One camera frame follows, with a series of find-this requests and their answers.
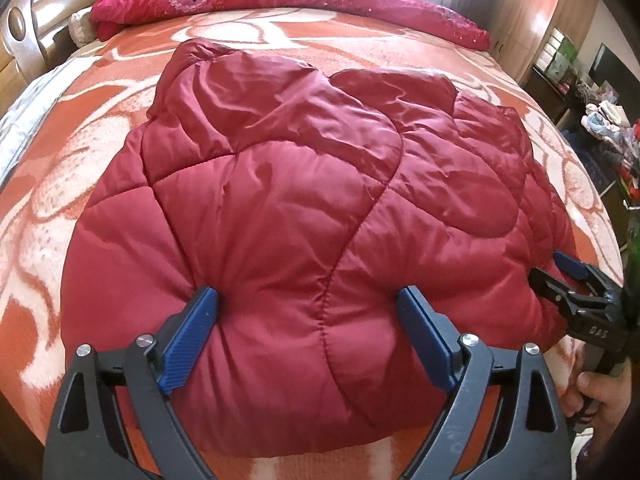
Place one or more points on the black monitor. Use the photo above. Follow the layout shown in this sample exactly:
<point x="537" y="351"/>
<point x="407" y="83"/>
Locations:
<point x="615" y="67"/>

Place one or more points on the red quilted jacket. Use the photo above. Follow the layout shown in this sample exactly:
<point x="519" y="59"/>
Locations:
<point x="300" y="185"/>

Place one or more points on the green and white boxes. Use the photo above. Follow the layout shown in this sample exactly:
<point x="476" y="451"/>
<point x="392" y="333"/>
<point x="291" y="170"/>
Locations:
<point x="560" y="55"/>

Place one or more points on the wooden headboard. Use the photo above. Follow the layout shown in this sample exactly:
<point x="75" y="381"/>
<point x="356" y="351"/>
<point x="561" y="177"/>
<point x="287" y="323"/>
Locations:
<point x="20" y="25"/>

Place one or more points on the wooden wardrobe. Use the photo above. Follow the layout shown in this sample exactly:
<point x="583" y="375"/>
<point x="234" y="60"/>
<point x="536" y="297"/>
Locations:
<point x="540" y="15"/>

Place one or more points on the white pillow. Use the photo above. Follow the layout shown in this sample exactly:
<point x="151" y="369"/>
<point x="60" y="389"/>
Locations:
<point x="80" y="25"/>

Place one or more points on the person's right hand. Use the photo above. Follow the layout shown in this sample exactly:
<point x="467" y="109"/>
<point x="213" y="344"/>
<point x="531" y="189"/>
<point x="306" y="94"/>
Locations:
<point x="607" y="397"/>

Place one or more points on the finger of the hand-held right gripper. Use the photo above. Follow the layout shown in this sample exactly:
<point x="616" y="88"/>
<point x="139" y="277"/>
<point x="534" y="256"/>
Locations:
<point x="552" y="287"/>
<point x="572" y="265"/>

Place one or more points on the pile of mixed clothes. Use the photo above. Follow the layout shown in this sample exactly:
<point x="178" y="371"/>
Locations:
<point x="607" y="122"/>

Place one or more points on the grey striped bed sheet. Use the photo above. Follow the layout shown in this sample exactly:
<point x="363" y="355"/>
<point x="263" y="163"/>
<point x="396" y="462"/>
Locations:
<point x="25" y="110"/>

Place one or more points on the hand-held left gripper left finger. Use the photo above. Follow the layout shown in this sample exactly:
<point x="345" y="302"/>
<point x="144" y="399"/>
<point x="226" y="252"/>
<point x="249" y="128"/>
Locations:
<point x="190" y="335"/>

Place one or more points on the dark desk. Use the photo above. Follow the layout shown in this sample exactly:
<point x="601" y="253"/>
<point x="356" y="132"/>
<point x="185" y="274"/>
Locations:
<point x="545" y="90"/>

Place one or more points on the orange floral blanket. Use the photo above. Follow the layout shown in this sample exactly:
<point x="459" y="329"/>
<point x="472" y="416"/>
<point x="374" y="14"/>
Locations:
<point x="75" y="170"/>

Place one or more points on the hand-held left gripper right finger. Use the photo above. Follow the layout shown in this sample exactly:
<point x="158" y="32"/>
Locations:
<point x="425" y="340"/>

